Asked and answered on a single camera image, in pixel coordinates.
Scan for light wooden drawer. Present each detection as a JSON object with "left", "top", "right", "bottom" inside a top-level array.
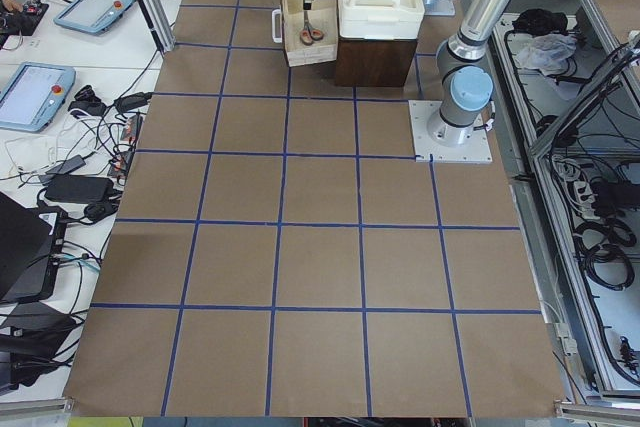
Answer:
[{"left": 272, "top": 0, "right": 338, "bottom": 67}]

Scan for orange grey scissors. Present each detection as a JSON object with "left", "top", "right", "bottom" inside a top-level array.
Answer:
[{"left": 299, "top": 10, "right": 324, "bottom": 46}]

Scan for dark brown wooden cabinet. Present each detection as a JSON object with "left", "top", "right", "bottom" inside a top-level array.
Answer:
[{"left": 334, "top": 37, "right": 418, "bottom": 87}]

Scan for blue teach pendant upper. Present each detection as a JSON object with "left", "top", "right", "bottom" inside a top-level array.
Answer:
[{"left": 53, "top": 0, "right": 136, "bottom": 35}]

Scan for blue teach pendant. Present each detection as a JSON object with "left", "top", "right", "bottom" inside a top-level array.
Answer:
[
  {"left": 1, "top": 62, "right": 76, "bottom": 133},
  {"left": 53, "top": 0, "right": 136, "bottom": 35}
]

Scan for crumpled white cloth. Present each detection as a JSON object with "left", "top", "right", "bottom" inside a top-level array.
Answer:
[{"left": 515, "top": 34, "right": 577, "bottom": 75}]

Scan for blue teach pendant lower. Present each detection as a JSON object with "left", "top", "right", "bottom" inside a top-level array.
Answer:
[{"left": 1, "top": 62, "right": 76, "bottom": 133}]

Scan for black power brick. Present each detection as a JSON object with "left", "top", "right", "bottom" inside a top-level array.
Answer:
[{"left": 44, "top": 175, "right": 114, "bottom": 204}]

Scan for black laptop computer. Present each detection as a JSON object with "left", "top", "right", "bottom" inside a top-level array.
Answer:
[{"left": 1, "top": 194, "right": 68, "bottom": 305}]

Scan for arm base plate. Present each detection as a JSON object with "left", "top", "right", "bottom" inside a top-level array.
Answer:
[
  {"left": 408, "top": 100, "right": 493, "bottom": 164},
  {"left": 423, "top": 0, "right": 455, "bottom": 17}
]

